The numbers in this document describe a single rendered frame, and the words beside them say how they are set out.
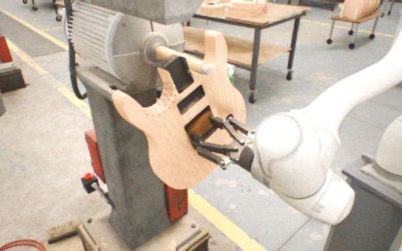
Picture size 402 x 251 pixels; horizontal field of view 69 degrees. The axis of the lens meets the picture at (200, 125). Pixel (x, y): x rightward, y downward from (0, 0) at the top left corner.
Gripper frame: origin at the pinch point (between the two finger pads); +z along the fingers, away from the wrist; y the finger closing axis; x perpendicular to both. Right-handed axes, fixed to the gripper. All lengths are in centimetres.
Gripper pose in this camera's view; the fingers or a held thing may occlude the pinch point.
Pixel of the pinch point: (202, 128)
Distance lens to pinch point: 83.3
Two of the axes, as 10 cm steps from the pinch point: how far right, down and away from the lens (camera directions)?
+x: -2.6, -6.9, -6.7
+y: 7.0, -6.2, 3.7
